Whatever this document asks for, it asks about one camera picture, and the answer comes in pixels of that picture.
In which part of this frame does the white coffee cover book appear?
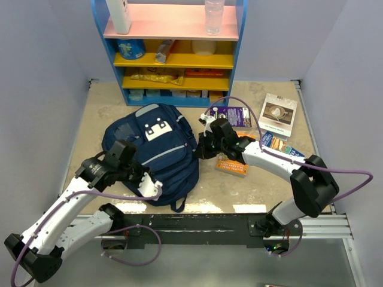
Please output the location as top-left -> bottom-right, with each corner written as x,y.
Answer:
258,93 -> 298,139

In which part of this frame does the orange red snack box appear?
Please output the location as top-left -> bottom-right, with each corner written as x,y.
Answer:
185,68 -> 226,78

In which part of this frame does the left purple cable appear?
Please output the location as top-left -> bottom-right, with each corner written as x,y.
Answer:
10,187 -> 164,287

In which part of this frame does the silver foil snack packet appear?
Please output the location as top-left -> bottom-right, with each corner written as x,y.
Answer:
155,39 -> 176,64

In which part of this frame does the purple cable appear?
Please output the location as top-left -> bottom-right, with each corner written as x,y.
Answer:
10,187 -> 164,287
203,96 -> 374,258

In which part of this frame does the blue snack canister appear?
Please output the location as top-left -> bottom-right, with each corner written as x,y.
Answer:
117,39 -> 146,60

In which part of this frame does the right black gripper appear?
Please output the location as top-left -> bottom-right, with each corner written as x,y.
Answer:
195,130 -> 227,159

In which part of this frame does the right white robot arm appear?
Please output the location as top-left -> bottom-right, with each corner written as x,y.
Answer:
194,114 -> 339,237

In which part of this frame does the black metal base plate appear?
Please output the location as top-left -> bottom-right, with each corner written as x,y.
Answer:
111,213 -> 302,249

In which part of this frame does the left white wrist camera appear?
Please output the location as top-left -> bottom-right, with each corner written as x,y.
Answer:
138,172 -> 163,200

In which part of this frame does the blue colourful shelf unit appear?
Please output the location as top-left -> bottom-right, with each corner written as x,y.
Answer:
91,1 -> 248,108

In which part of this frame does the yellow snack bag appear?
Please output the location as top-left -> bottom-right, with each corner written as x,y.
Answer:
130,68 -> 184,86

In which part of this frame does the blue Treehouse book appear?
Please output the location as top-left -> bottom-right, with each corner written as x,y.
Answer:
261,132 -> 305,157

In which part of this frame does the white rectangular bottle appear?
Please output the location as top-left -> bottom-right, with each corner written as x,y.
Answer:
106,0 -> 132,35

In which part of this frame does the cream round container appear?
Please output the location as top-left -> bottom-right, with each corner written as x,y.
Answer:
191,40 -> 217,56

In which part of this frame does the small boxes bottom shelf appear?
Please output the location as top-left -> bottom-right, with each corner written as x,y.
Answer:
127,89 -> 225,102

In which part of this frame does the purple paperback book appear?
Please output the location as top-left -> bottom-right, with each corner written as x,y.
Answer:
209,106 -> 252,128

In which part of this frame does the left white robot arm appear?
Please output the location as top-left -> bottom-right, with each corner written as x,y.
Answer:
4,140 -> 162,283

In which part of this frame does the orange Treehouse book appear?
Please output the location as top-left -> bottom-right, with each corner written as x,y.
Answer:
214,133 -> 257,179

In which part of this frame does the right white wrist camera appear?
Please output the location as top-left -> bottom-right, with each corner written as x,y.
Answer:
199,113 -> 216,136

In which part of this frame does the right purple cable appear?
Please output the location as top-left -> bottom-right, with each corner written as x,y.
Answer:
203,96 -> 374,258

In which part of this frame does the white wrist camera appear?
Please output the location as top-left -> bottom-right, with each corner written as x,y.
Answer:
199,113 -> 216,136
138,172 -> 163,200

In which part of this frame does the navy blue student backpack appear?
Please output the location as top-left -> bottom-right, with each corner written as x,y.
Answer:
101,103 -> 199,213

